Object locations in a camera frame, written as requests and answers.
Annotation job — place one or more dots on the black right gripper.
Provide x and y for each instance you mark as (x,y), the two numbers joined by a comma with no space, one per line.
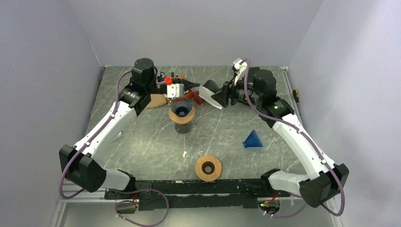
(229,88)

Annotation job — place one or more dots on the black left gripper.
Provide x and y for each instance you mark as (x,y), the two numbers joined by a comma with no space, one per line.
(186,82)

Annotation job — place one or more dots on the white paper coffee filter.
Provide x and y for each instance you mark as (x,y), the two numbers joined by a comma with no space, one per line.
(206,94)

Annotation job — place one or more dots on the red and black cup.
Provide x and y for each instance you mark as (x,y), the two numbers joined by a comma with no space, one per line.
(211,85)

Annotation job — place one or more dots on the blue ribbed dripper cone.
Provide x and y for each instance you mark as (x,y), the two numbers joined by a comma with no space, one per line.
(252,141)
(181,106)

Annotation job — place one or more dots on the wooden dripper ring holder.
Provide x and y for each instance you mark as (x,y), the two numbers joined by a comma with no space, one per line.
(178,119)

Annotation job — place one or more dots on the orange coffee filter box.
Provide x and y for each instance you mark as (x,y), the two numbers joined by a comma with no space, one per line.
(188,94)

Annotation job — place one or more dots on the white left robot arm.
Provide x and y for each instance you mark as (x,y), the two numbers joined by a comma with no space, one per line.
(80,162)

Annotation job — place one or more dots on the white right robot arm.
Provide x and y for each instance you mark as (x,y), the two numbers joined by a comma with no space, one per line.
(324,179)

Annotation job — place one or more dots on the brown paper filter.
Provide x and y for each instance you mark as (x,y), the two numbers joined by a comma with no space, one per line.
(157,100)

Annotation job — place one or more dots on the glass carafe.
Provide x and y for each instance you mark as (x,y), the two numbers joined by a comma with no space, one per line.
(183,128)

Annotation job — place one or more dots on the yellow black screwdriver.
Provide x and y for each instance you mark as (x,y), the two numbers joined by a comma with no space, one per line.
(295,96)

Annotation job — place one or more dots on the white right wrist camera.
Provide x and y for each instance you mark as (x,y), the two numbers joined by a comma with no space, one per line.
(239,67)

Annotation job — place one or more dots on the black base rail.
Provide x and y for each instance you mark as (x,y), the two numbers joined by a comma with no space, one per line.
(159,194)

